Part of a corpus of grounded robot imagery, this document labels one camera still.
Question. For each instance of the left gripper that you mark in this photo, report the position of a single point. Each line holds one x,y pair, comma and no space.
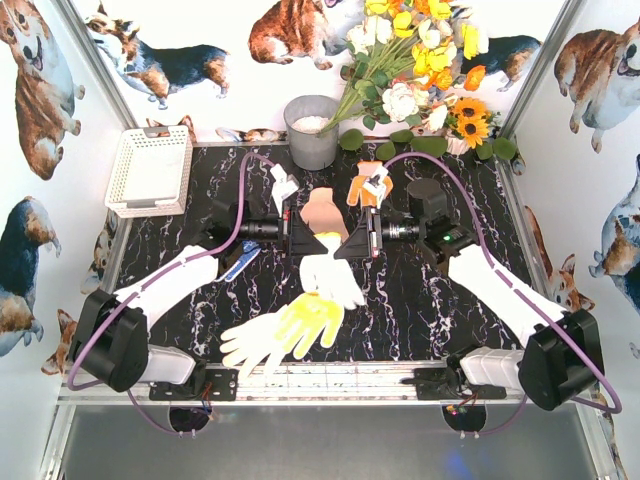
288,232

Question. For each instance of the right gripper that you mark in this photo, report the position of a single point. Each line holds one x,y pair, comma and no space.
373,235

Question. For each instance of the white glove orange cuff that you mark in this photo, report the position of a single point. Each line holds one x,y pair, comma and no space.
331,278

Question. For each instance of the yellow palm glove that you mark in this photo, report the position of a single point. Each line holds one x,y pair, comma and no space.
309,318

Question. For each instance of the blue dotted glove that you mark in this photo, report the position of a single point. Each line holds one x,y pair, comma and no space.
240,262

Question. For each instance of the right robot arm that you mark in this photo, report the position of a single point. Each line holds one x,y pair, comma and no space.
559,355

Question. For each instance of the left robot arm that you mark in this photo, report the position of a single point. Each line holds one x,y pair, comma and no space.
111,341

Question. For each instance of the white plastic storage basket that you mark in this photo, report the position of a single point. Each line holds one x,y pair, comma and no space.
150,174

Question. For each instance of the cream knit glove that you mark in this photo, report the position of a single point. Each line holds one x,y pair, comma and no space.
321,214

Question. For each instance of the orange dotted glove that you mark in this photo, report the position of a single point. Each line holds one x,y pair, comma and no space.
357,195

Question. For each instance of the cream glove at front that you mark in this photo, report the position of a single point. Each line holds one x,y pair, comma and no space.
245,346

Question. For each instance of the grey metal bucket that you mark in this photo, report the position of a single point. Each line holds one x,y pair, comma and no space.
312,136

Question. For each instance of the small sunflower pot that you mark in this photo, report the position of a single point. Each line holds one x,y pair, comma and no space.
469,124

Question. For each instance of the artificial flower bouquet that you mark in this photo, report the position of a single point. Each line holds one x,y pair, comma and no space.
407,58

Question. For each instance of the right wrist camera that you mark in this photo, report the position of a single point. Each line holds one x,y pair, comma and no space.
379,183

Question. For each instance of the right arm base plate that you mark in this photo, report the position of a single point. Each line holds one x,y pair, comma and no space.
445,380

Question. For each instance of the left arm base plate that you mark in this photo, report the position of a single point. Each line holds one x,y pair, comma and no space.
213,384

